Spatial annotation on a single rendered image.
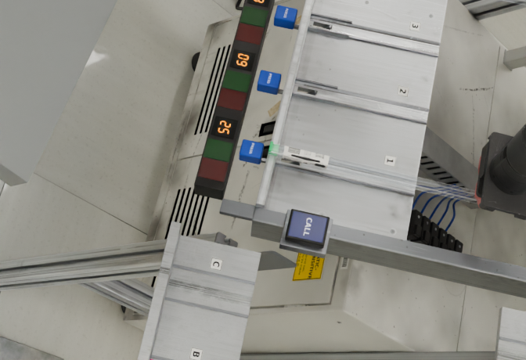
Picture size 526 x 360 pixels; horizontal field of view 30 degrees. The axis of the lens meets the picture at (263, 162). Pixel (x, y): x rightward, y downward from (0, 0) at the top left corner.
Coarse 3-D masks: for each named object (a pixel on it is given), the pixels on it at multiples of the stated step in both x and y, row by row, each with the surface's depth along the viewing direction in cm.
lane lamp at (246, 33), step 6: (240, 24) 142; (246, 24) 142; (240, 30) 141; (246, 30) 141; (252, 30) 141; (258, 30) 141; (240, 36) 141; (246, 36) 141; (252, 36) 141; (258, 36) 141; (252, 42) 141; (258, 42) 141
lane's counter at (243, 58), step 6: (234, 54) 140; (240, 54) 140; (246, 54) 140; (252, 54) 140; (234, 60) 139; (240, 60) 139; (246, 60) 139; (252, 60) 139; (234, 66) 139; (240, 66) 139; (246, 66) 139; (252, 66) 139
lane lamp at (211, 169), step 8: (208, 160) 133; (216, 160) 133; (200, 168) 132; (208, 168) 132; (216, 168) 132; (224, 168) 132; (200, 176) 132; (208, 176) 132; (216, 176) 132; (224, 176) 132
